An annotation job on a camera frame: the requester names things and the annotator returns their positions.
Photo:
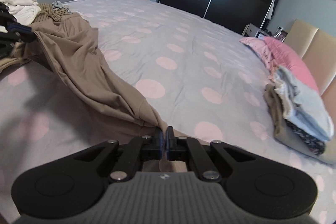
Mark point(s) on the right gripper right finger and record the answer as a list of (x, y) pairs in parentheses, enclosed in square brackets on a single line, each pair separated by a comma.
[(190, 151)]

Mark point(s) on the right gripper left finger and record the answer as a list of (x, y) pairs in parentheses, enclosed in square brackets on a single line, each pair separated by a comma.
[(131, 156)]

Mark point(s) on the taupe brown garment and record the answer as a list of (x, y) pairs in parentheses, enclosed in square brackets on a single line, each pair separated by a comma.
[(69, 48)]

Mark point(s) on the stack of folded clothes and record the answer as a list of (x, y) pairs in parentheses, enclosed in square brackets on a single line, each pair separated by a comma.
[(300, 118)]

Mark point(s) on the white fluffy garment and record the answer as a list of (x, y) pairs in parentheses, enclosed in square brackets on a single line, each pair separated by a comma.
[(25, 11)]

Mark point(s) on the brown striped garment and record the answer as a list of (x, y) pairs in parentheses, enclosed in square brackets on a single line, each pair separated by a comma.
[(56, 11)]

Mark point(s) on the grey pink-dotted bed cover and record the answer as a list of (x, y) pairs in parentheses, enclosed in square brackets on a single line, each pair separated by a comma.
[(198, 76)]

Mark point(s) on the pink patterned cloth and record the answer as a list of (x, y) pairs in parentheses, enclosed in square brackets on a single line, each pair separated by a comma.
[(261, 49)]

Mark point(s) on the white bedside table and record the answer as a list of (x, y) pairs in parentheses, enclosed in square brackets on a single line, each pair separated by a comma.
[(251, 31)]

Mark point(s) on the pink pillow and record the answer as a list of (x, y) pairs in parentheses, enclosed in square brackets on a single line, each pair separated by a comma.
[(287, 57)]

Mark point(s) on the beige padded headboard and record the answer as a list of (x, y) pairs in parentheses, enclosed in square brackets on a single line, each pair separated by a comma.
[(317, 50)]

